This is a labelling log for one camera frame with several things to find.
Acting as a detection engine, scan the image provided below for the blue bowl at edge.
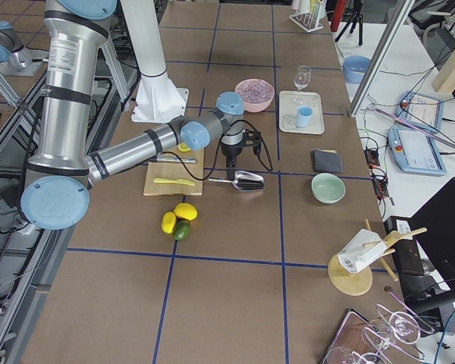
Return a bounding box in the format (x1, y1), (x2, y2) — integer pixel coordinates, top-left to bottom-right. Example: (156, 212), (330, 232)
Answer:
(342, 55), (371, 84)

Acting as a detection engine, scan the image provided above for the steel ice scoop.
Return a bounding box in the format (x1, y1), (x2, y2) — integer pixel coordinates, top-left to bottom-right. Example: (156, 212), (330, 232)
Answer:
(208, 171), (265, 191)

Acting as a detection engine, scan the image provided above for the grey folded cloth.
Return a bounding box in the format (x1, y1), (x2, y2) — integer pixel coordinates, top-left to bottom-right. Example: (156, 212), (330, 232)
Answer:
(310, 149), (344, 173)

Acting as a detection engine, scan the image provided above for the upturned wine glass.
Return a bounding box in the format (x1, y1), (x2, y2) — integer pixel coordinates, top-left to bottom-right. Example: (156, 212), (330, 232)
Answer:
(376, 286), (435, 345)

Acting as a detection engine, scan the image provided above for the white paper carton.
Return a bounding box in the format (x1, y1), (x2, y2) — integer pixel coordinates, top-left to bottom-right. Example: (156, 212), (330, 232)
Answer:
(337, 229), (386, 274)

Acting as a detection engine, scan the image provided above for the lemon half slice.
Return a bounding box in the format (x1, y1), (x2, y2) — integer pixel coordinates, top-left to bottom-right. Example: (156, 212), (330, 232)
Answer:
(177, 143), (191, 153)

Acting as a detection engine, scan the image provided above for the wooden cutting board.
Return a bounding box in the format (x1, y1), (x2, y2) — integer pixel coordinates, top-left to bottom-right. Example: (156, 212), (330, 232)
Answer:
(143, 147), (204, 196)

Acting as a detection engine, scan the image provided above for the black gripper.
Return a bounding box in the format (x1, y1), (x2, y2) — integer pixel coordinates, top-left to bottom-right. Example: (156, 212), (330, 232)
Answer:
(221, 129), (262, 181)

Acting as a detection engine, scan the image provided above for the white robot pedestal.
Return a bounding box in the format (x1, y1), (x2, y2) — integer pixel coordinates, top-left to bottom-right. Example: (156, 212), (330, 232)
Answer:
(121, 0), (189, 124)

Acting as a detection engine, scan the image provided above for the light blue plastic cup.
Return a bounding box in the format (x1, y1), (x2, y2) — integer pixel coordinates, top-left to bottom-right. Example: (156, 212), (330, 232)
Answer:
(296, 105), (313, 128)

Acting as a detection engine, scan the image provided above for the cream bear tray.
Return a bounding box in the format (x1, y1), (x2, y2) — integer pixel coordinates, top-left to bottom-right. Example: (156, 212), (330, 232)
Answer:
(278, 90), (325, 135)

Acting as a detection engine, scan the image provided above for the wooden cup stand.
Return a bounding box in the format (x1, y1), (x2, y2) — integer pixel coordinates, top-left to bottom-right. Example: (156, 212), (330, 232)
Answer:
(328, 219), (427, 296)

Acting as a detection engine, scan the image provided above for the pink bowl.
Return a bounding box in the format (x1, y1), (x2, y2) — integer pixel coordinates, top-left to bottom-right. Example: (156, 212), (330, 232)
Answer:
(235, 79), (275, 113)

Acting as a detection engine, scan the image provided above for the blue teach pendant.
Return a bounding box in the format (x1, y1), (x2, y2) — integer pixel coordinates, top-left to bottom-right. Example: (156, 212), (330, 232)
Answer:
(388, 126), (447, 176)
(396, 91), (444, 131)

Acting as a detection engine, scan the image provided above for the clear ice cubes pile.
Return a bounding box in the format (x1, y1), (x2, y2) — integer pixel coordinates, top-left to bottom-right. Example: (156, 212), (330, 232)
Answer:
(238, 80), (272, 103)

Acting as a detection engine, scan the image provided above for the black monitor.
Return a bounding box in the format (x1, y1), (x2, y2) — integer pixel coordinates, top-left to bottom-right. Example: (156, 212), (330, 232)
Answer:
(409, 177), (455, 280)

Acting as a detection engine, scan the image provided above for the white wire rack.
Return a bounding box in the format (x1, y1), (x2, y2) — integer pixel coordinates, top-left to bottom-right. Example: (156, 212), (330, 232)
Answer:
(289, 0), (326, 33)

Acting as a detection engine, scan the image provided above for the aluminium frame post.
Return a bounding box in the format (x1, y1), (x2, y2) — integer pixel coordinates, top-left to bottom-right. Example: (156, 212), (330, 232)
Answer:
(348, 0), (415, 118)

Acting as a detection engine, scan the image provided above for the green lime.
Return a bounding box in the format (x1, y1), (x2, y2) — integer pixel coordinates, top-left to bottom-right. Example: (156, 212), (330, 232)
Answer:
(172, 219), (191, 241)

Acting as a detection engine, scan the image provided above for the yellow plastic knife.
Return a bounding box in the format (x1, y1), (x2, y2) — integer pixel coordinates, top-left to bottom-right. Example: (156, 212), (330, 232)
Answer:
(153, 177), (196, 187)

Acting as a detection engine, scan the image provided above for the whole yellow lemon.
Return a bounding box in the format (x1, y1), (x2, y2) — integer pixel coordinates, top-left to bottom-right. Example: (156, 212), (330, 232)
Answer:
(174, 202), (198, 221)

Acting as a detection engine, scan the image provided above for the green bowl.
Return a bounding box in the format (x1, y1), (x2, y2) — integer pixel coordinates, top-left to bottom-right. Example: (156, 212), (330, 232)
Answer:
(311, 173), (346, 204)

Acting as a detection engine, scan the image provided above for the steel rod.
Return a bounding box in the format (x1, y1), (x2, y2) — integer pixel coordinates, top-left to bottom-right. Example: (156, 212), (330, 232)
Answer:
(152, 156), (197, 164)

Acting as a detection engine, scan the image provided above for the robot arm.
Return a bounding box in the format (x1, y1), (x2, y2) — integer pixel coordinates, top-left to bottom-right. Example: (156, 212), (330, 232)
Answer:
(20, 1), (255, 230)
(0, 20), (49, 77)

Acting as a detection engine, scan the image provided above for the clear wine glass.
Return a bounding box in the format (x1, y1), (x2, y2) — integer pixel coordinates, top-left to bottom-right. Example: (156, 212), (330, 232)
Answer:
(291, 65), (312, 106)

